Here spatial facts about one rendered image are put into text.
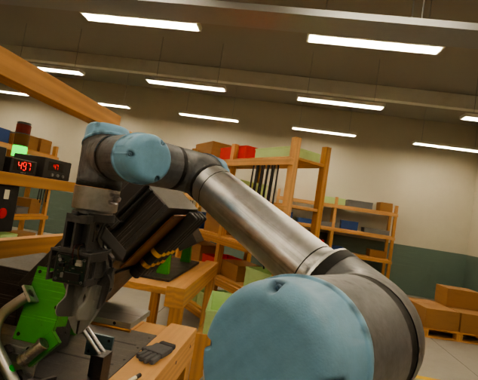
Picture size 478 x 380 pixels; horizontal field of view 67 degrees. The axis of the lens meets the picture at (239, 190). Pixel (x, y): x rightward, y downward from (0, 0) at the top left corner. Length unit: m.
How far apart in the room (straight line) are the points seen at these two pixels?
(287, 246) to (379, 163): 9.93
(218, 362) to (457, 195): 10.73
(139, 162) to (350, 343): 0.37
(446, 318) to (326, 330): 6.59
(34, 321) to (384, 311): 1.07
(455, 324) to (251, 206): 6.52
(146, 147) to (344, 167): 9.70
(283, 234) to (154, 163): 0.21
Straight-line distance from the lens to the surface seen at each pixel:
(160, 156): 0.55
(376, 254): 9.75
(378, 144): 10.44
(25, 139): 1.58
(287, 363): 0.27
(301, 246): 0.45
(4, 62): 1.47
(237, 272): 4.11
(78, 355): 1.61
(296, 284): 0.28
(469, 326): 7.06
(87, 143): 0.66
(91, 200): 0.64
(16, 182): 1.35
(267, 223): 0.48
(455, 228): 10.91
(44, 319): 1.24
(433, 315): 6.71
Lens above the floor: 1.54
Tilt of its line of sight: 3 degrees up
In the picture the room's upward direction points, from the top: 9 degrees clockwise
